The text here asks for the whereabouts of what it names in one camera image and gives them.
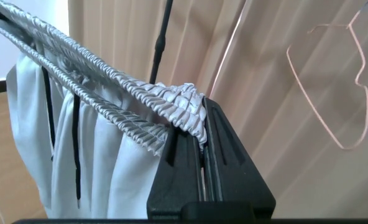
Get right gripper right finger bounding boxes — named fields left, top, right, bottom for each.
left=202, top=96, right=277, bottom=219

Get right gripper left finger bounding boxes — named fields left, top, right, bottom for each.
left=146, top=124, right=203, bottom=219

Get pale grey shorts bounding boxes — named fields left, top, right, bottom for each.
left=0, top=0, right=208, bottom=220

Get black clothes rack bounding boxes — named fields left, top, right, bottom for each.
left=148, top=0, right=175, bottom=85

